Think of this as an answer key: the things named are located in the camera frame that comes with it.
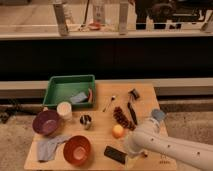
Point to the green plastic tray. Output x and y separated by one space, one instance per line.
62 88

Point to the orange fruit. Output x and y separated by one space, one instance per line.
117 131

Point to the red-orange bowl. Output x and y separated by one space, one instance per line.
77 150

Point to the purple bowl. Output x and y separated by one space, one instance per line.
46 122

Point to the black brush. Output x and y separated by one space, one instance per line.
132 112

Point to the small metal cup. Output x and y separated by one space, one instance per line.
86 121

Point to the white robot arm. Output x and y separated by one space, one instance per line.
147 136

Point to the red item in tray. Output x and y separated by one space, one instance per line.
90 96

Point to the white paper cup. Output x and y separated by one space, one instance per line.
64 109

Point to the brown pine cone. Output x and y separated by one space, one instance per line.
121 119

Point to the wooden board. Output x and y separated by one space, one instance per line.
100 132

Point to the grey cloth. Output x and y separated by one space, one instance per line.
46 148

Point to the blue glass cup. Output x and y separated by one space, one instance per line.
158 115

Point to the grey sponge in tray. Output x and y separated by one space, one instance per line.
80 97

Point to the black eraser block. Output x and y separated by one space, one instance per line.
115 154

